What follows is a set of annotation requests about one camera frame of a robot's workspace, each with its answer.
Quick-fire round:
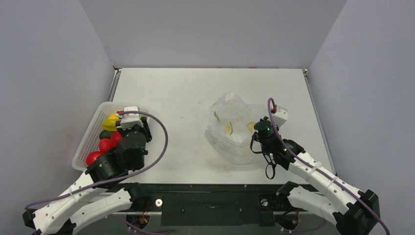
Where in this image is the dark green fake avocado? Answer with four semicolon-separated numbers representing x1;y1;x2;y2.
98;130;114;140

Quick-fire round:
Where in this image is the yellow green fake starfruit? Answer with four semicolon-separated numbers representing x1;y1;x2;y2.
101;119;121;132

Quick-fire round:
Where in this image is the red fake strawberry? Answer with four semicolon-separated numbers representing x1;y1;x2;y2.
99;139;113;153

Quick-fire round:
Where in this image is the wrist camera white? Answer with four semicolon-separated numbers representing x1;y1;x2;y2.
120;106;143;130
273;105;288;128

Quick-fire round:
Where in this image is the yellow fake pear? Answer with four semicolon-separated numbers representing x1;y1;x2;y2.
108;114;120;120

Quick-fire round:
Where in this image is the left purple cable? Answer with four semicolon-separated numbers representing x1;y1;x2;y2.
24;110;169;211

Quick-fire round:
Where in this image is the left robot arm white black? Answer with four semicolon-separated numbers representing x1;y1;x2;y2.
22;116;152;235

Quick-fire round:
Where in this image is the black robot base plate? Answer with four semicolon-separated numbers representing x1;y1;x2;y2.
119;184;298;228

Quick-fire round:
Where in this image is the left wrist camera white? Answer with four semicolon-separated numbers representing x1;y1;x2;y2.
120;106;143;130

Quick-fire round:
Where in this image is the white plastic basket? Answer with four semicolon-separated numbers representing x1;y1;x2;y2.
71;101;149;171

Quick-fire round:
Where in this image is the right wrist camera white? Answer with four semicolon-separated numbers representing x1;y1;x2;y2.
273;105;288;128

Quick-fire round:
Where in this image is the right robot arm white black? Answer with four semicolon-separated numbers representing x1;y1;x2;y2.
251;117;380;235

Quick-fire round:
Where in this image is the clear plastic bag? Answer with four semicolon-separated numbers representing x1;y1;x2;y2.
205;93;268;165

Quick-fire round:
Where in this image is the red fake apple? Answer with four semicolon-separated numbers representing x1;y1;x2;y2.
85;151;104;166

